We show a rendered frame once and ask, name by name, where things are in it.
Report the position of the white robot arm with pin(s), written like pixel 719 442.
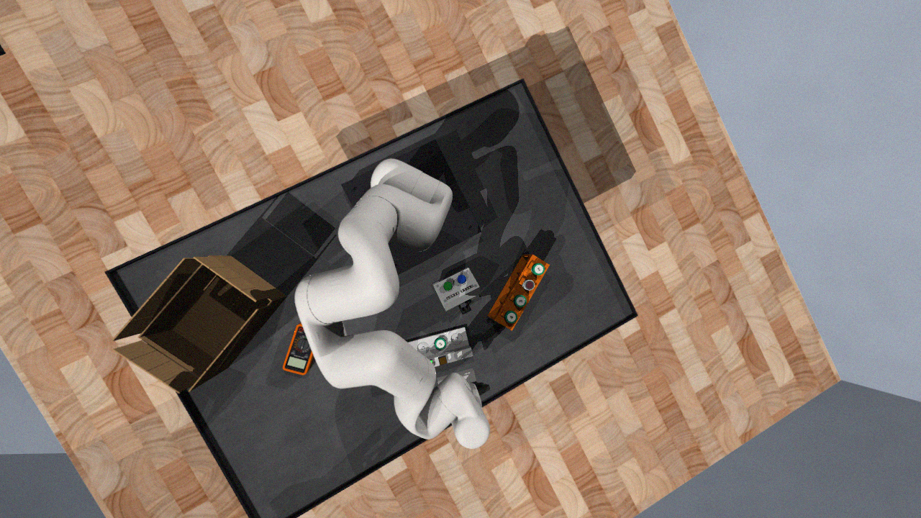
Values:
pixel 408 207

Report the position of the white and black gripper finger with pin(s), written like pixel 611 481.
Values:
pixel 482 388

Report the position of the brown cardboard box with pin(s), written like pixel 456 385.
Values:
pixel 199 327

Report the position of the orange pocket multimeter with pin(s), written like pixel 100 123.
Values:
pixel 299 356

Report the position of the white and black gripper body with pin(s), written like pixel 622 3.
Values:
pixel 476 394

